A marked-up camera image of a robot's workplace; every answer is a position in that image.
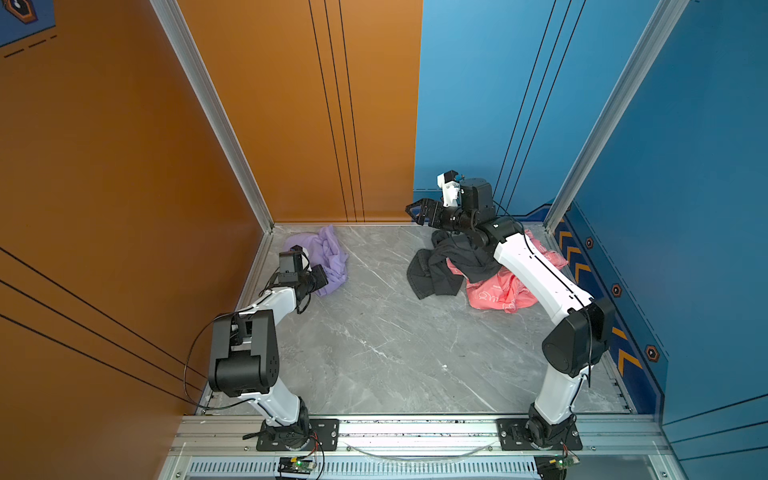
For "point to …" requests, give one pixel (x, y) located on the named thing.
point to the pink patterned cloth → (501, 290)
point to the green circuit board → (295, 465)
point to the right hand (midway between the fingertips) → (414, 211)
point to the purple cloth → (324, 249)
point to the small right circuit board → (566, 462)
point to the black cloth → (438, 270)
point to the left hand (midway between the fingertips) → (324, 269)
